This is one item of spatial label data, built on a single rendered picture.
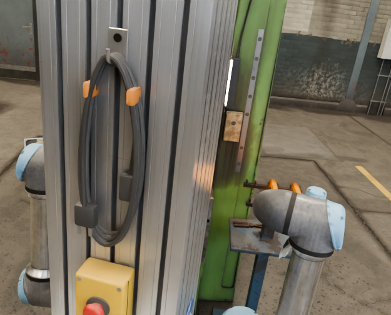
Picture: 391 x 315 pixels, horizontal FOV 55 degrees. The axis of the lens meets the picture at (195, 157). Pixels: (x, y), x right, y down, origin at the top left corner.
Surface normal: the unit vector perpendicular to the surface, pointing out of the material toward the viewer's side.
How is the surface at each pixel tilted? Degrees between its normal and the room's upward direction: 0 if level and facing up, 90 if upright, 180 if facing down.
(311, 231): 87
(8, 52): 90
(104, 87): 90
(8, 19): 90
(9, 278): 0
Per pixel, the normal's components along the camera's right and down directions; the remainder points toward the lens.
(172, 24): -0.22, 0.36
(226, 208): 0.01, 0.39
